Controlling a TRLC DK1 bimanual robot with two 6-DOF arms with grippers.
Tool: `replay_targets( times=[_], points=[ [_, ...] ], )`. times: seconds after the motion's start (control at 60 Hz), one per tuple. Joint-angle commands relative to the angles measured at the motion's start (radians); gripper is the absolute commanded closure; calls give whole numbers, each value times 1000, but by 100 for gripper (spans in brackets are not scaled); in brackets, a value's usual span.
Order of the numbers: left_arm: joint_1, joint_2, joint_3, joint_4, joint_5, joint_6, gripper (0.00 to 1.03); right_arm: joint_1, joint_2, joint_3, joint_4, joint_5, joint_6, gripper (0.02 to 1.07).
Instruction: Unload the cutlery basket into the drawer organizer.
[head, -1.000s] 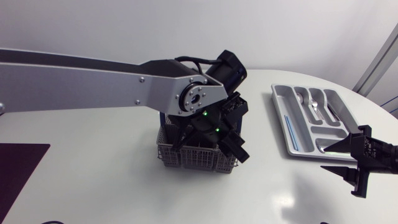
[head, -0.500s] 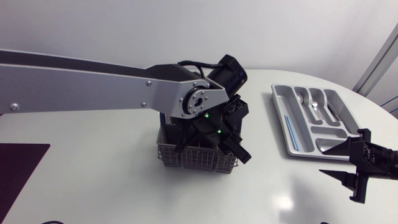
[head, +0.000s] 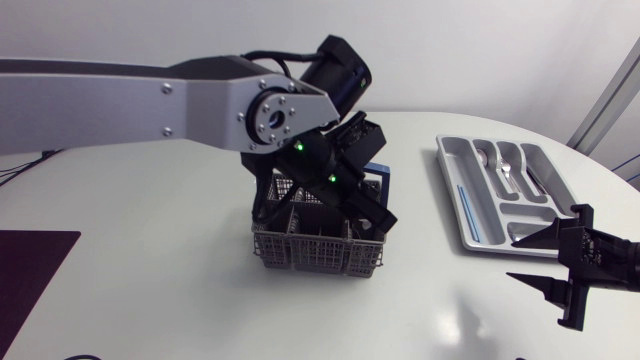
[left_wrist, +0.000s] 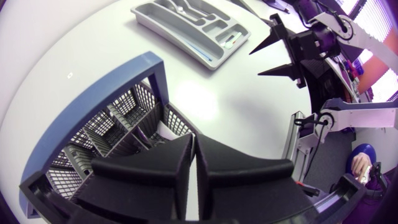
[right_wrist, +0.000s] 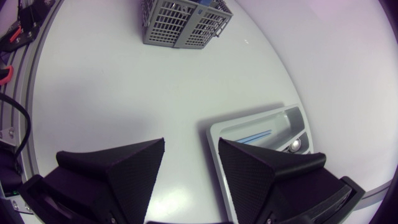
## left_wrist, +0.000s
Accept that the steel spoon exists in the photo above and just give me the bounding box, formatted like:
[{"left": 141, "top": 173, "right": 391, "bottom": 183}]
[{"left": 169, "top": 0, "right": 188, "bottom": 16}]

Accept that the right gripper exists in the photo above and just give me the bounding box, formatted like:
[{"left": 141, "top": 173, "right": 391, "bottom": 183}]
[{"left": 248, "top": 12, "right": 323, "bottom": 90}]

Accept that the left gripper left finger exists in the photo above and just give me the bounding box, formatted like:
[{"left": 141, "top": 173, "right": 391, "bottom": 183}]
[{"left": 70, "top": 133, "right": 194, "bottom": 223}]

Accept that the person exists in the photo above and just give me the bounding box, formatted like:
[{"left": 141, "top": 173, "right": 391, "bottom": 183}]
[{"left": 344, "top": 142, "right": 392, "bottom": 224}]

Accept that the grey cutlery tray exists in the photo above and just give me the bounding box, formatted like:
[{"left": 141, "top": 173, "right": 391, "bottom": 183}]
[{"left": 130, "top": 0, "right": 252, "bottom": 71}]

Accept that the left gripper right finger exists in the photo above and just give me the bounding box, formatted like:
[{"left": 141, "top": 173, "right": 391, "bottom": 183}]
[{"left": 195, "top": 133, "right": 315, "bottom": 222}]

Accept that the grey cutlery basket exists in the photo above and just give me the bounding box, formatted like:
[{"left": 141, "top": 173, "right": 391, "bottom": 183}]
[{"left": 18, "top": 51, "right": 200, "bottom": 218}]

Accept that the thin blue stick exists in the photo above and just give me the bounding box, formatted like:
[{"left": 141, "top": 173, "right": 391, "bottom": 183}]
[{"left": 186, "top": 42, "right": 214, "bottom": 62}]

